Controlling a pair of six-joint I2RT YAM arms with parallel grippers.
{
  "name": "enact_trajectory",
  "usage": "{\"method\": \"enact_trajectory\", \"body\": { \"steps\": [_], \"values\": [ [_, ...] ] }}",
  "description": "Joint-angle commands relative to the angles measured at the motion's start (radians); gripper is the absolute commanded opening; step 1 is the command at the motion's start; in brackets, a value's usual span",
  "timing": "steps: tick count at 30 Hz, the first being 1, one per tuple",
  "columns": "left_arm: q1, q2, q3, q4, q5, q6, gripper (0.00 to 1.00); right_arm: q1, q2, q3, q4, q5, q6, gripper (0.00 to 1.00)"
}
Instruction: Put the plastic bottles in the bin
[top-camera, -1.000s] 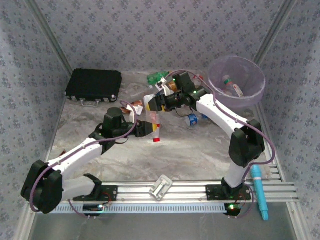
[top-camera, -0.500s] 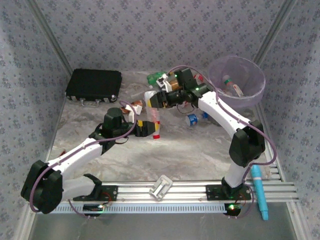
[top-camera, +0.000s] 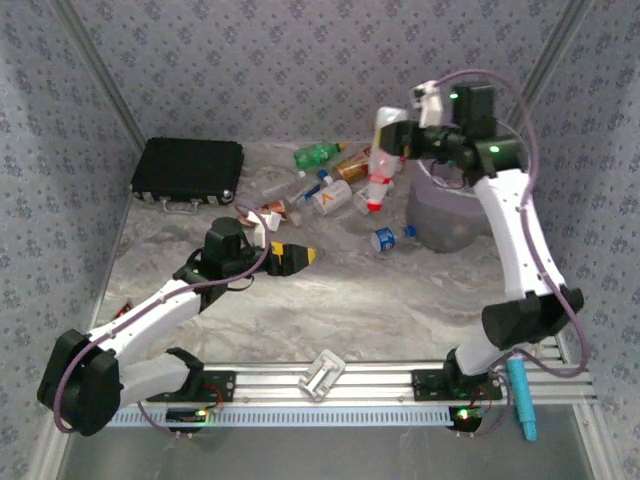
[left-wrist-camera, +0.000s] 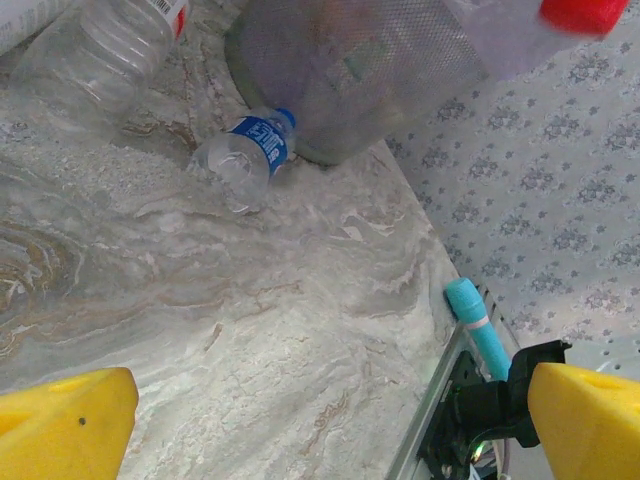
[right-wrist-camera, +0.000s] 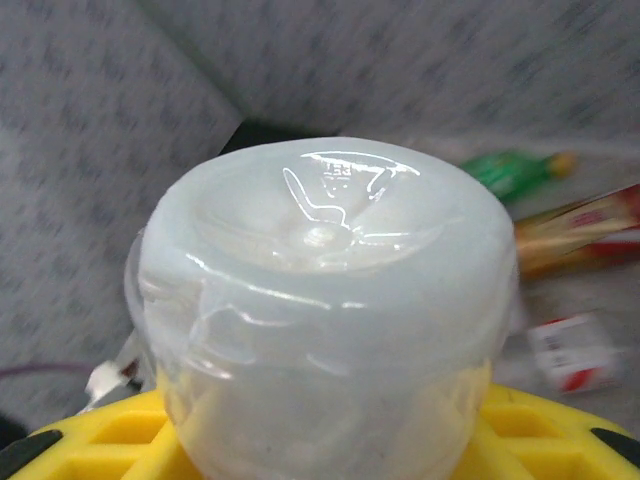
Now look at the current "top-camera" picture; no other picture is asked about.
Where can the clear bottle red cap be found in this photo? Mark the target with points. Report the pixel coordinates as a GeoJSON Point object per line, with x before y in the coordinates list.
{"type": "Point", "coordinates": [382, 170]}

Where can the crushed copper-coloured bottle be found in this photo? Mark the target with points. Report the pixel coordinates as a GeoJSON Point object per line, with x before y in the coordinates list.
{"type": "Point", "coordinates": [272, 207]}

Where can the orange juice bottle red label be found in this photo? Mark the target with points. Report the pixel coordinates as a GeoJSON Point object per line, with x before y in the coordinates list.
{"type": "Point", "coordinates": [352, 167]}

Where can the clear bottle blue cap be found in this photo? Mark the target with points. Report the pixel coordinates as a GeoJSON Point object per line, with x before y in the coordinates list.
{"type": "Point", "coordinates": [310, 194]}

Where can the clear bottle white cap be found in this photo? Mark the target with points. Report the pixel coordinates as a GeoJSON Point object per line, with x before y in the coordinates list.
{"type": "Point", "coordinates": [280, 187]}

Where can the clear bottle red white label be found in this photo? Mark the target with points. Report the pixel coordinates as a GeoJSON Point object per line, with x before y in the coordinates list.
{"type": "Point", "coordinates": [361, 200]}

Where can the white bottle orange logo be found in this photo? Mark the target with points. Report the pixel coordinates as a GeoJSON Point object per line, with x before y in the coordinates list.
{"type": "Point", "coordinates": [335, 197]}

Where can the translucent purple plastic bin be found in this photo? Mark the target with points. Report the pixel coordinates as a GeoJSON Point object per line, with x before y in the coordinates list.
{"type": "Point", "coordinates": [440, 220]}

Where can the green plastic bottle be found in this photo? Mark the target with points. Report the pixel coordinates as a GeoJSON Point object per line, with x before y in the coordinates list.
{"type": "Point", "coordinates": [315, 155]}

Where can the clear bottle blue label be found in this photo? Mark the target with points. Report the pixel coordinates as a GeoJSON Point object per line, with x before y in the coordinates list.
{"type": "Point", "coordinates": [385, 240]}

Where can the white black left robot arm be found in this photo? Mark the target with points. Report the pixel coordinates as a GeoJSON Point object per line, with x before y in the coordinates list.
{"type": "Point", "coordinates": [145, 310]}

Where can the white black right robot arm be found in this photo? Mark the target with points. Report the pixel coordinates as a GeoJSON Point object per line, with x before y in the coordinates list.
{"type": "Point", "coordinates": [520, 235]}

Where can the black hard case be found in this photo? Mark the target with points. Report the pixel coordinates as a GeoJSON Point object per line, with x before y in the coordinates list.
{"type": "Point", "coordinates": [187, 167]}

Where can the small red black object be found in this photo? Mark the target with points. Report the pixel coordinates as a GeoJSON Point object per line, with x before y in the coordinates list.
{"type": "Point", "coordinates": [123, 310]}

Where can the small black circuit board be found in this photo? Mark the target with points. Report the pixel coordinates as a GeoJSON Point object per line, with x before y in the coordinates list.
{"type": "Point", "coordinates": [465, 417]}
{"type": "Point", "coordinates": [185, 417]}

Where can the turquoise pen-shaped tool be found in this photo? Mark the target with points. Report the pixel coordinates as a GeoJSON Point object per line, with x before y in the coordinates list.
{"type": "Point", "coordinates": [522, 400]}

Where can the aluminium side rail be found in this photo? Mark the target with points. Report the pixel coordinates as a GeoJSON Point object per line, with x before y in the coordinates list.
{"type": "Point", "coordinates": [560, 352]}
{"type": "Point", "coordinates": [114, 250]}

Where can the white plastic bracket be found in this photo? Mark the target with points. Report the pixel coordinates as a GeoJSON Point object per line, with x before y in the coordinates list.
{"type": "Point", "coordinates": [322, 375]}

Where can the aluminium corner post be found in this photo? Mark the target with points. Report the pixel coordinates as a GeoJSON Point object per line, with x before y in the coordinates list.
{"type": "Point", "coordinates": [104, 75]}
{"type": "Point", "coordinates": [549, 60]}

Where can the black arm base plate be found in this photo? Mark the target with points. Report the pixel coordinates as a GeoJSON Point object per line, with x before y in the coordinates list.
{"type": "Point", "coordinates": [220, 387]}
{"type": "Point", "coordinates": [425, 385]}

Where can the aluminium mounting rail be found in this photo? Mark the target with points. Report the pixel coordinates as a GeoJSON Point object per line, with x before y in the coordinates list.
{"type": "Point", "coordinates": [375, 382]}

